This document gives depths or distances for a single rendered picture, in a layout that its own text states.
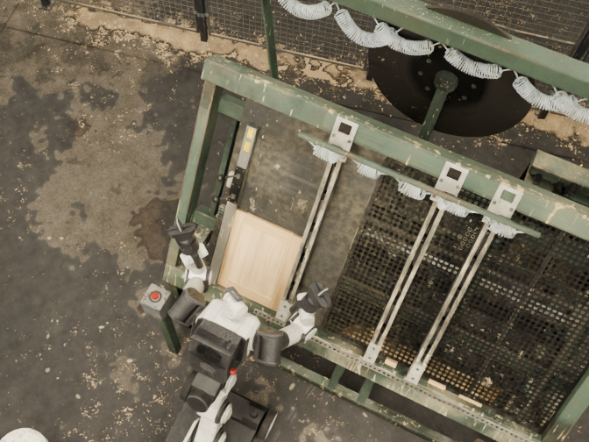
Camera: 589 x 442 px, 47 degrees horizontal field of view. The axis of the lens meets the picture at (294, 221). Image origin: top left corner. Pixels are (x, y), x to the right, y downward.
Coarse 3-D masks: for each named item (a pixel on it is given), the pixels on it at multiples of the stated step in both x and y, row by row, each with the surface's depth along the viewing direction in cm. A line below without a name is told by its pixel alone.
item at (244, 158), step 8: (248, 128) 316; (256, 128) 315; (256, 136) 319; (240, 152) 323; (240, 160) 325; (248, 160) 324; (248, 168) 329; (240, 192) 334; (232, 208) 338; (224, 216) 342; (232, 216) 340; (224, 224) 344; (224, 232) 346; (224, 240) 349; (216, 248) 353; (224, 248) 351; (216, 256) 355; (216, 264) 357; (216, 272) 359; (216, 280) 363
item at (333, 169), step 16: (336, 128) 293; (352, 128) 290; (336, 144) 296; (336, 160) 287; (336, 176) 307; (320, 192) 313; (320, 208) 321; (320, 224) 322; (304, 240) 328; (304, 256) 331; (304, 272) 341; (288, 288) 343; (288, 304) 348
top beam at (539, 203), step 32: (224, 64) 302; (256, 96) 300; (288, 96) 295; (320, 128) 296; (384, 128) 290; (416, 160) 287; (448, 160) 282; (480, 192) 283; (544, 192) 280; (576, 224) 275
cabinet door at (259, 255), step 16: (240, 224) 343; (256, 224) 340; (272, 224) 338; (240, 240) 348; (256, 240) 345; (272, 240) 341; (288, 240) 337; (224, 256) 356; (240, 256) 352; (256, 256) 349; (272, 256) 345; (288, 256) 341; (224, 272) 360; (240, 272) 357; (256, 272) 353; (272, 272) 350; (288, 272) 346; (240, 288) 361; (256, 288) 358; (272, 288) 354; (272, 304) 358
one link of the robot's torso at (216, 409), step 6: (234, 378) 336; (228, 384) 331; (222, 390) 343; (228, 390) 341; (222, 396) 345; (216, 402) 349; (222, 402) 354; (228, 402) 364; (210, 408) 354; (216, 408) 352; (222, 408) 355; (198, 414) 359; (204, 414) 356; (210, 414) 355; (216, 414) 354; (222, 414) 355; (210, 420) 357; (216, 420) 355
